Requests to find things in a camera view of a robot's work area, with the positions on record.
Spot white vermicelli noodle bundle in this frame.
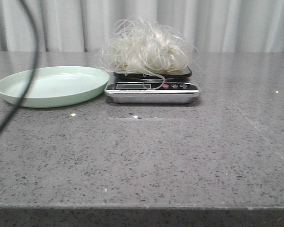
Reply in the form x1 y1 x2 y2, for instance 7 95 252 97
96 17 199 87

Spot black silver kitchen scale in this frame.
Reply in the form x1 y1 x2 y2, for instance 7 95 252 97
105 67 201 104

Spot light green plate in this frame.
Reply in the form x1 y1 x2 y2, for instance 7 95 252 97
0 66 110 108

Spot white pleated curtain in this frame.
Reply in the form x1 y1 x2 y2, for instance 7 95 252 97
0 0 284 53

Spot black cable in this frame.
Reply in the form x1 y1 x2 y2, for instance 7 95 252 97
0 0 40 145

